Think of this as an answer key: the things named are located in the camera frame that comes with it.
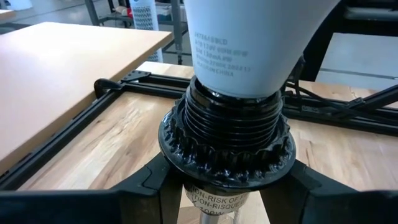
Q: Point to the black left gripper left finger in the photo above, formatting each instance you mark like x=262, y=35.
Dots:
x=93, y=205

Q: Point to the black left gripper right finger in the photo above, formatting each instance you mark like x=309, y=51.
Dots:
x=335, y=205

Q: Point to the wooden base table lamp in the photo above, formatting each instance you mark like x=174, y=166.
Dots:
x=230, y=130

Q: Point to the white LED lightbulb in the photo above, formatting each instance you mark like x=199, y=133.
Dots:
x=248, y=31

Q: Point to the black table clamp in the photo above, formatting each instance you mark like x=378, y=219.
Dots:
x=104, y=84

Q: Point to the light wood laminate desk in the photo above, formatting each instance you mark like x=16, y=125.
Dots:
x=62, y=68

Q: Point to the white air purifier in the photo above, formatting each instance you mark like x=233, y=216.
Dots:
x=144, y=18

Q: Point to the black frame brace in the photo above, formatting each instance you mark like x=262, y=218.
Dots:
x=379, y=96

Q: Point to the black table edge rail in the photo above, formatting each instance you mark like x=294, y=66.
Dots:
x=164, y=87

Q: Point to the black frame post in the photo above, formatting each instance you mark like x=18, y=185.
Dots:
x=311, y=62

